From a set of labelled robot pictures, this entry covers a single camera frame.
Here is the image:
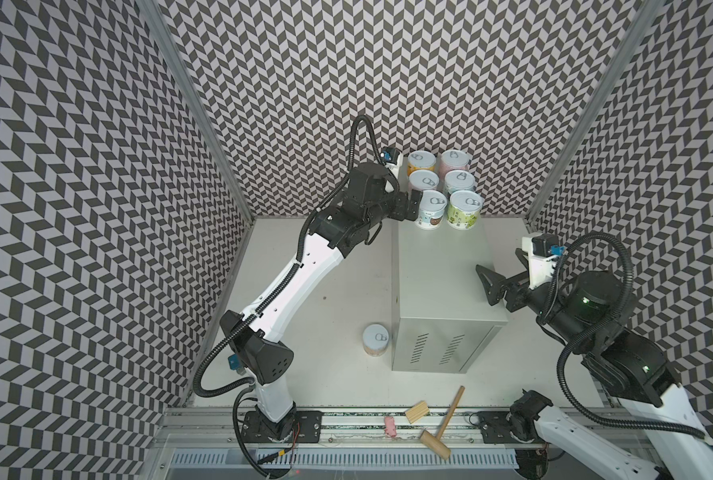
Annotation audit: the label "pink can sideways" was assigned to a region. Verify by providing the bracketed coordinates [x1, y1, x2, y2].
[408, 169, 440, 191]

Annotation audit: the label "yellow labelled can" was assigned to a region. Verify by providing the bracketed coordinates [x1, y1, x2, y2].
[407, 150, 437, 175]

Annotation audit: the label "green labelled front can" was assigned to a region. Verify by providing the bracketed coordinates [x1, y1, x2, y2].
[447, 190, 484, 230]

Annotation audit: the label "pink labelled can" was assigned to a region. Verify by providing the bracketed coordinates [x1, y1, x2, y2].
[439, 149, 472, 176]

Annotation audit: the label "orange labelled can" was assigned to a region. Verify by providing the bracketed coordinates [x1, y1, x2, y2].
[363, 323, 391, 357]

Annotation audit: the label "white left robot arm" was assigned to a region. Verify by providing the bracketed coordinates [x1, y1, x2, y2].
[220, 162, 421, 441]

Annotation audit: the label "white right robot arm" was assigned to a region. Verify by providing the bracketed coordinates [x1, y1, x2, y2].
[476, 233, 713, 479]

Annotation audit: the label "white metal cabinet counter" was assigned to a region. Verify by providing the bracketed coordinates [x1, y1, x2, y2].
[391, 157, 511, 376]

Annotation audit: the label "small wooden block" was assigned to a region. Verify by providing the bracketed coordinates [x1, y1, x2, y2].
[405, 401, 430, 424]

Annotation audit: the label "wooden mallet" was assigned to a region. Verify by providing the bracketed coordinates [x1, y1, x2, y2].
[420, 386, 466, 461]

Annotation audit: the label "pink eraser block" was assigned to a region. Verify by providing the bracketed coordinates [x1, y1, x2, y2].
[384, 416, 398, 438]

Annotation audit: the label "blue toy block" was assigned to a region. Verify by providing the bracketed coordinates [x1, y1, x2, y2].
[228, 354, 242, 371]

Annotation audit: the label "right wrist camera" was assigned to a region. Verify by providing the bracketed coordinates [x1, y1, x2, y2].
[522, 232, 565, 290]

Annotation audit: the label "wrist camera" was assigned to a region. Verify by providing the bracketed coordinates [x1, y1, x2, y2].
[380, 147, 404, 178]
[522, 232, 565, 290]

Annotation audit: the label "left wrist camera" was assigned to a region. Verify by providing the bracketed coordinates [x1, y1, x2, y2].
[380, 147, 404, 178]

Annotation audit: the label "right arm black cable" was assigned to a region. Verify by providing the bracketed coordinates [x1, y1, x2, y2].
[539, 231, 709, 442]

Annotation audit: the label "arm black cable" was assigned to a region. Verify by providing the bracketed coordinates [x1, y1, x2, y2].
[190, 113, 394, 478]
[539, 231, 709, 442]

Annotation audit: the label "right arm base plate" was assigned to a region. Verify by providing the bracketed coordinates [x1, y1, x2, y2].
[474, 410, 525, 444]

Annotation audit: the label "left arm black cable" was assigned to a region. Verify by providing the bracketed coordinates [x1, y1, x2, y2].
[190, 113, 394, 478]

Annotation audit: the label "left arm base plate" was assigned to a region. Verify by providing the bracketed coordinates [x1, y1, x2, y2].
[240, 408, 322, 444]

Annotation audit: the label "aluminium front rail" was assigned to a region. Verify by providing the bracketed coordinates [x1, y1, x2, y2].
[151, 405, 652, 452]

